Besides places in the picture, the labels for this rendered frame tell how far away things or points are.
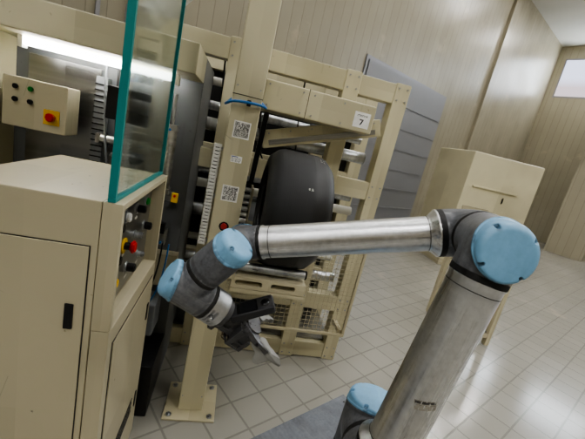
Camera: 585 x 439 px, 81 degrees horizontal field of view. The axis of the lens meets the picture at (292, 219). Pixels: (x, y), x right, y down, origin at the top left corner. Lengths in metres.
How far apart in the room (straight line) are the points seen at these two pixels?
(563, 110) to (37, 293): 15.28
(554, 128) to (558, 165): 1.34
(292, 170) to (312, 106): 0.49
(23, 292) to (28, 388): 0.29
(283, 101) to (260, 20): 0.41
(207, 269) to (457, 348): 0.53
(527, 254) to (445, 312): 0.18
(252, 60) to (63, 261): 1.05
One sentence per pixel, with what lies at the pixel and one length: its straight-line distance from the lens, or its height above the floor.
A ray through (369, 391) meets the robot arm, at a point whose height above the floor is 0.88.
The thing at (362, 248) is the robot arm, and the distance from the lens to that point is 0.84.
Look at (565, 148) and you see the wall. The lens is 15.16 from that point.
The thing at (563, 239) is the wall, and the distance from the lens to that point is 12.86.
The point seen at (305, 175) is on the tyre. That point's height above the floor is 1.38.
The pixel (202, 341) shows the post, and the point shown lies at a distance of 1.91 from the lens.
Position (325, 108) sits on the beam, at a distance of 1.88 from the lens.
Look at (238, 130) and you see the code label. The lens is 1.57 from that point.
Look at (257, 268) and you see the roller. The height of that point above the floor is 0.91.
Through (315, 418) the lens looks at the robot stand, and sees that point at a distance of 1.40.
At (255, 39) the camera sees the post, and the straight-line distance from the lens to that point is 1.61.
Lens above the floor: 1.52
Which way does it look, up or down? 13 degrees down
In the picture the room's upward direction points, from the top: 13 degrees clockwise
